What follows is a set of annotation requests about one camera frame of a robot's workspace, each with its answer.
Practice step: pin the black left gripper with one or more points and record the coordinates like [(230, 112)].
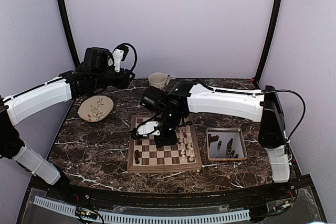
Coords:
[(123, 81)]

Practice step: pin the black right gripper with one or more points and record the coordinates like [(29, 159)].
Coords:
[(172, 139)]

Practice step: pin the dark chess piece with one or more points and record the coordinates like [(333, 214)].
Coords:
[(137, 154)]

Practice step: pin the dark chess piece corner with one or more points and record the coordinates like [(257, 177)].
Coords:
[(137, 161)]

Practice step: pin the metal tray with wooden rim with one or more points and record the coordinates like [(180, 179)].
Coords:
[(225, 144)]

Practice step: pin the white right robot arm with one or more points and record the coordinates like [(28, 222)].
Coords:
[(261, 106)]

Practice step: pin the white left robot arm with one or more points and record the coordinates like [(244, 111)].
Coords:
[(17, 109)]

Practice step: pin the white chess king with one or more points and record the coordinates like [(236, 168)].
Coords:
[(188, 131)]

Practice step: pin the white chess queen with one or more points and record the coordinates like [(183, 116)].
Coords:
[(189, 142)]

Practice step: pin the wooden chess board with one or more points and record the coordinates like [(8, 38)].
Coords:
[(168, 159)]

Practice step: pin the coral painted ceramic mug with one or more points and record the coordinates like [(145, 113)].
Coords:
[(159, 80)]

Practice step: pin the bird painted ceramic plate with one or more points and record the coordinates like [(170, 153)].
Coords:
[(95, 108)]

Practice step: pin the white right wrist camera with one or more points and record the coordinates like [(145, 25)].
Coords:
[(145, 130)]

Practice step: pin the black left corner post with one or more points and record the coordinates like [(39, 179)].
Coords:
[(68, 33)]

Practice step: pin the black corner post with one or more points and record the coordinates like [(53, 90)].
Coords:
[(68, 33), (268, 40)]

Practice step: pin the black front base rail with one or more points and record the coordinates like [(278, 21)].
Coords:
[(241, 197)]

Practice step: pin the white slotted cable duct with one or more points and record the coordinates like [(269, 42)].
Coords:
[(141, 215)]

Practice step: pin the black right corner post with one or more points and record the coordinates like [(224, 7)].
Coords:
[(268, 40)]

